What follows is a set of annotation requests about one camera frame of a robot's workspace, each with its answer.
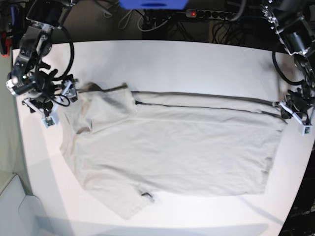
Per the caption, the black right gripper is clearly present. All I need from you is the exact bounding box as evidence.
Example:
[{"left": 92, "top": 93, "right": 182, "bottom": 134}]
[{"left": 27, "top": 76, "right": 78, "bottom": 113}]

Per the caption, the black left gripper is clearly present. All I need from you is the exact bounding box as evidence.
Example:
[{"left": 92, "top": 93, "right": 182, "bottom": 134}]
[{"left": 284, "top": 88, "right": 315, "bottom": 120}]

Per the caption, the beige t-shirt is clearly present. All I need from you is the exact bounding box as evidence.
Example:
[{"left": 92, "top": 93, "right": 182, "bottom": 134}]
[{"left": 59, "top": 86, "right": 286, "bottom": 219}]

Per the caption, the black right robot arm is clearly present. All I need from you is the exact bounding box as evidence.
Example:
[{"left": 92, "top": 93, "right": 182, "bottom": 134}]
[{"left": 6, "top": 0, "right": 77, "bottom": 116}]

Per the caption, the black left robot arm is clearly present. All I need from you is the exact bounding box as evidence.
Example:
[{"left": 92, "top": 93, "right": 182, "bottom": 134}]
[{"left": 261, "top": 0, "right": 315, "bottom": 118}]

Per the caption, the red black clamp tool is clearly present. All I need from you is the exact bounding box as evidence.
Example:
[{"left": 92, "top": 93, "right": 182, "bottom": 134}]
[{"left": 0, "top": 31, "right": 12, "bottom": 57}]

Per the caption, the black power strip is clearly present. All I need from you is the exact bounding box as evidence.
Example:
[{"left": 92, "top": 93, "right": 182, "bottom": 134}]
[{"left": 185, "top": 9, "right": 235, "bottom": 21}]

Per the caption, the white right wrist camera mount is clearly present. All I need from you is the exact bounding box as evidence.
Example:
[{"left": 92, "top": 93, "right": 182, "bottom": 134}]
[{"left": 22, "top": 79, "right": 78, "bottom": 128}]

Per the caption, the blue base camera housing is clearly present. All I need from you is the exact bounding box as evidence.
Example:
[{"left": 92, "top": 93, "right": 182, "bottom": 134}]
[{"left": 119, "top": 0, "right": 188, "bottom": 10}]

